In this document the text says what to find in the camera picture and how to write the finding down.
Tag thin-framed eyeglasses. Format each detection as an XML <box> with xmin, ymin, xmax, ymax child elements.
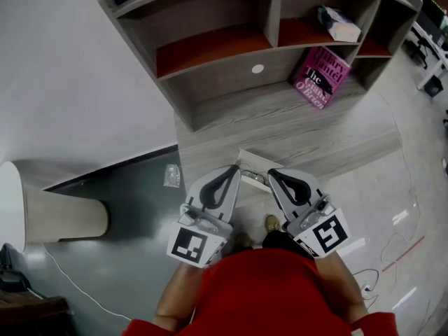
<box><xmin>242</xmin><ymin>168</ymin><xmax>268</xmax><ymax>184</ymax></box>

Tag black computer monitor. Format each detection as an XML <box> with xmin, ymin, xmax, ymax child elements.
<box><xmin>410</xmin><ymin>0</ymin><xmax>448</xmax><ymax>42</ymax></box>

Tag dark wooden cabinet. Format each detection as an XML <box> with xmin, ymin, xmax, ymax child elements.
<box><xmin>0</xmin><ymin>288</ymin><xmax>73</xmax><ymax>336</ymax></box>

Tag grey wooden hutch shelf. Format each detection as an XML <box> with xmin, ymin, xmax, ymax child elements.
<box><xmin>97</xmin><ymin>0</ymin><xmax>425</xmax><ymax>133</ymax></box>

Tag person's dark trousers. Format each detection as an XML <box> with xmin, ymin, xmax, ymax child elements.
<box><xmin>232</xmin><ymin>228</ymin><xmax>295</xmax><ymax>255</ymax></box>

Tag black waste bin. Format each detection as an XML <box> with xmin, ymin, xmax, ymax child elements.
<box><xmin>422</xmin><ymin>75</ymin><xmax>445</xmax><ymax>98</ymax></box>

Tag white round pedestal table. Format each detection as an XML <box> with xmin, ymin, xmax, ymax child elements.
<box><xmin>0</xmin><ymin>160</ymin><xmax>111</xmax><ymax>256</ymax></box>

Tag person's tan shoe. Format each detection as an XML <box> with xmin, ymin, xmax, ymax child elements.
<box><xmin>265</xmin><ymin>214</ymin><xmax>281</xmax><ymax>235</ymax></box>

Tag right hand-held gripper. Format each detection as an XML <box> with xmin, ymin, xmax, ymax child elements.
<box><xmin>267</xmin><ymin>167</ymin><xmax>352</xmax><ymax>259</ymax></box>

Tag clear plastic bag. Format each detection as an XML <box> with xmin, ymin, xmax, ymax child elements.
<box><xmin>163</xmin><ymin>163</ymin><xmax>182</xmax><ymax>189</ymax></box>

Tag pink book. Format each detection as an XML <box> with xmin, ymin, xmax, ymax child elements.
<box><xmin>291</xmin><ymin>45</ymin><xmax>352</xmax><ymax>110</ymax></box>

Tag black floor cable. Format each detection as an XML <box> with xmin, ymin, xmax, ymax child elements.
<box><xmin>351</xmin><ymin>268</ymin><xmax>382</xmax><ymax>300</ymax></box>

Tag thin white floor cable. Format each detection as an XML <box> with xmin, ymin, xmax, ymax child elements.
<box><xmin>379</xmin><ymin>92</ymin><xmax>421</xmax><ymax>258</ymax></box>

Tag white office desk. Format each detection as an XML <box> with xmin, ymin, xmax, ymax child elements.
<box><xmin>407</xmin><ymin>22</ymin><xmax>448</xmax><ymax>91</ymax></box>

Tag person's right forearm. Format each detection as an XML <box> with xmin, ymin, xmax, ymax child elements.
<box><xmin>314</xmin><ymin>249</ymin><xmax>369</xmax><ymax>326</ymax></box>

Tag person's left forearm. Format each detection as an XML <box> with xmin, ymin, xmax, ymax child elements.
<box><xmin>153</xmin><ymin>260</ymin><xmax>208</xmax><ymax>326</ymax></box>

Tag person's red shirt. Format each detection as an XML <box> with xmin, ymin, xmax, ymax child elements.
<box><xmin>120</xmin><ymin>247</ymin><xmax>400</xmax><ymax>336</ymax></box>

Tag white glasses case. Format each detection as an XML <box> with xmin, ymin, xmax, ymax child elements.
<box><xmin>234</xmin><ymin>148</ymin><xmax>279</xmax><ymax>193</ymax></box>

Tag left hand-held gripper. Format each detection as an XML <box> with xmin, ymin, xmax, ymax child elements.
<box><xmin>166</xmin><ymin>164</ymin><xmax>242</xmax><ymax>269</ymax></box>

